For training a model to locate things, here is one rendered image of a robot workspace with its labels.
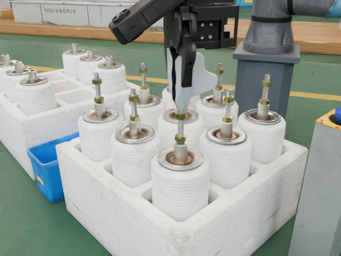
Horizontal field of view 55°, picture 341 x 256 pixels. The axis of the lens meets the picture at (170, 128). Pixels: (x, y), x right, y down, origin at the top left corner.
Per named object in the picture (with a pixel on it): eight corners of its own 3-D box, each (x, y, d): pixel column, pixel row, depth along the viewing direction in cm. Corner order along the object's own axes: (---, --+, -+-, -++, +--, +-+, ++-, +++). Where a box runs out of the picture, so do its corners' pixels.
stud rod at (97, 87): (100, 109, 68) (97, 73, 64) (96, 108, 68) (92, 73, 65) (103, 107, 69) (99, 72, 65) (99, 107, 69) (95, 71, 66)
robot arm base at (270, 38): (245, 42, 110) (248, 10, 106) (293, 45, 106) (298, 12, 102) (239, 52, 98) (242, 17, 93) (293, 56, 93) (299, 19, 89)
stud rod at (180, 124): (176, 149, 53) (176, 104, 49) (180, 146, 53) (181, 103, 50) (180, 151, 52) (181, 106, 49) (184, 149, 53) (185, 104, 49)
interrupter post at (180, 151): (180, 165, 52) (180, 147, 51) (170, 160, 54) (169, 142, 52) (191, 160, 54) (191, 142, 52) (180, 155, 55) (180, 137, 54)
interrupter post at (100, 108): (103, 114, 71) (101, 99, 69) (108, 117, 69) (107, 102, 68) (93, 117, 69) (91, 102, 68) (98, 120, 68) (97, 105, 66)
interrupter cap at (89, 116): (107, 107, 74) (107, 104, 74) (126, 118, 69) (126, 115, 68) (75, 116, 70) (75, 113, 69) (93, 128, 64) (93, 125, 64)
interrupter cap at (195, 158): (181, 179, 49) (181, 175, 49) (147, 160, 54) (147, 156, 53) (213, 160, 54) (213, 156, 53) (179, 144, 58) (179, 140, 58)
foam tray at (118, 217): (180, 153, 104) (180, 99, 96) (296, 214, 79) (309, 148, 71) (66, 210, 80) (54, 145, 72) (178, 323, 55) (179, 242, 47)
